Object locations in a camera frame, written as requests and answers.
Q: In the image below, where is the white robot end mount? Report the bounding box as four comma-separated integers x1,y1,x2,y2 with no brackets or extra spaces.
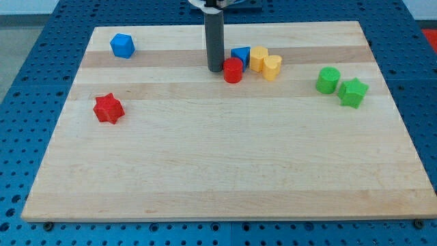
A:
188,0,236,14

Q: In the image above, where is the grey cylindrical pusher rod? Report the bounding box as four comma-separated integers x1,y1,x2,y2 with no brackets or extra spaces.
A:
203,9,225,72

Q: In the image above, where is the blue cube block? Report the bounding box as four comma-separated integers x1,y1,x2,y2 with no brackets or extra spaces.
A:
110,33,135,59

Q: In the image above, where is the blue triangle block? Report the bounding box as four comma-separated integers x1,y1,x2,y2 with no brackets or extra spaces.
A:
231,46,251,72

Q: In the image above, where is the red cylinder block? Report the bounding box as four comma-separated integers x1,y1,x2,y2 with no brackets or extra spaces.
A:
223,57,243,83

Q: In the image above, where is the yellow hexagon block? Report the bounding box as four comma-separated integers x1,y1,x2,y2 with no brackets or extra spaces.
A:
249,46,268,72

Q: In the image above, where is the yellow heart block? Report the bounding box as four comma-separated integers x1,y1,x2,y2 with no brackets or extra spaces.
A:
262,55,283,81

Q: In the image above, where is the green cylinder block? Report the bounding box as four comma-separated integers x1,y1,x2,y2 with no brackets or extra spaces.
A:
315,66,341,94

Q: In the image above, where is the wooden board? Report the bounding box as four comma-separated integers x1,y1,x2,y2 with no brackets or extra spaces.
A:
21,21,436,222

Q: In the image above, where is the red star block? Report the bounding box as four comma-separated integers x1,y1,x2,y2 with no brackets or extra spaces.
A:
93,93,125,124

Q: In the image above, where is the green star block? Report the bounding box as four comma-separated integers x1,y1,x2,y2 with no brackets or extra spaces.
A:
337,78,369,109

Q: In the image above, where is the black bolt left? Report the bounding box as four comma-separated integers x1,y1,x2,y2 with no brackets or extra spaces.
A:
42,222,54,232

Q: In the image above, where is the black bolt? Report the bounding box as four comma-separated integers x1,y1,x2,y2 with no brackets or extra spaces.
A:
413,219,425,230
42,222,54,232

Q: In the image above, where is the black bolt right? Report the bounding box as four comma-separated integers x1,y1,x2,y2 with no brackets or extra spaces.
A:
413,219,425,230

